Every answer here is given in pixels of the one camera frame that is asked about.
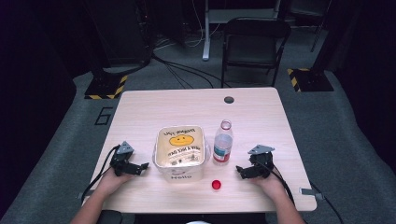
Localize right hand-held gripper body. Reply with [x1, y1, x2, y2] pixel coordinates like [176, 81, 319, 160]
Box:
[247, 144, 276, 180]

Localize white bin with printed bag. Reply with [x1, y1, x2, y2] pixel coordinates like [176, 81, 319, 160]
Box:
[151, 124, 210, 184]

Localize black floor cables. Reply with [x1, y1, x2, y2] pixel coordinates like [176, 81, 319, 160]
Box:
[151, 51, 232, 90]

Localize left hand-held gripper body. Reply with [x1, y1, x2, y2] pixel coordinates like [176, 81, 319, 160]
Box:
[110, 141, 142, 177]

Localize clear plastic water bottle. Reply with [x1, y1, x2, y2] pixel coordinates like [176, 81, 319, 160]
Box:
[212, 119, 234, 166]

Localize person's right hand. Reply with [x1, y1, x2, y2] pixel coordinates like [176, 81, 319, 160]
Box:
[248, 174, 286, 201]

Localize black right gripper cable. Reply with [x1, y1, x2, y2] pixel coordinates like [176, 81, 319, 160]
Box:
[257, 160, 296, 205]

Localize white floor cables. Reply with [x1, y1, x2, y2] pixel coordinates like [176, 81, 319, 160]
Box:
[153, 0, 222, 50]

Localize black stand with striped base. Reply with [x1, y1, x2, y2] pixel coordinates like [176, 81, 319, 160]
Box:
[287, 0, 335, 93]
[83, 0, 129, 101]

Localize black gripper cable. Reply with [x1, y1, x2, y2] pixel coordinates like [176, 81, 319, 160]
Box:
[257, 160, 296, 205]
[80, 144, 121, 204]

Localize black seat cushion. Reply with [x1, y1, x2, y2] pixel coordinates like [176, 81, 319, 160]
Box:
[98, 209, 124, 224]

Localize dark equipment cabinet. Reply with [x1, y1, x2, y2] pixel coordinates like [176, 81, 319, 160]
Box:
[83, 0, 154, 68]

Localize grey table edge clamp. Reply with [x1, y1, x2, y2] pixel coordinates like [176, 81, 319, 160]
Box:
[76, 189, 95, 201]
[299, 187, 325, 201]

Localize white desk frame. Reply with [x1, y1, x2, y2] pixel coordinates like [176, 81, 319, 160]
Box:
[202, 0, 282, 62]

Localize black folding chair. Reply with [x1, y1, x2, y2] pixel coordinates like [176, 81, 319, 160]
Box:
[220, 17, 292, 89]

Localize person's left hand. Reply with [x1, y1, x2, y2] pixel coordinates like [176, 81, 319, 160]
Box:
[97, 169, 134, 198]

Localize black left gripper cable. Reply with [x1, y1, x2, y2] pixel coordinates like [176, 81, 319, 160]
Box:
[80, 144, 121, 204]

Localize black cable at table edge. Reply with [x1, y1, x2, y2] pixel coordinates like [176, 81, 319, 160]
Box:
[308, 180, 345, 224]

